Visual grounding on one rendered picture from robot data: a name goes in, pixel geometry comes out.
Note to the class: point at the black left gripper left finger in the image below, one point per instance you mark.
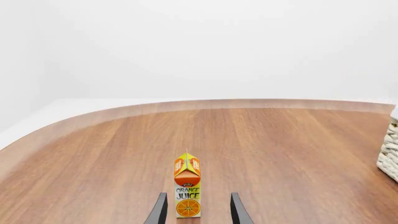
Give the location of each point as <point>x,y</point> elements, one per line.
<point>159,210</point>

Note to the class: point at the orange juice carton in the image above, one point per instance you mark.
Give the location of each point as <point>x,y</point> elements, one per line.
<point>187,191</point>

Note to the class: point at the pale woven basket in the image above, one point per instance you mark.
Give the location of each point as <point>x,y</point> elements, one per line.
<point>389,151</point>

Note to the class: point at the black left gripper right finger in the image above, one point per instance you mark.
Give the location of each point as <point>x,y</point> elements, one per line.
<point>237,211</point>

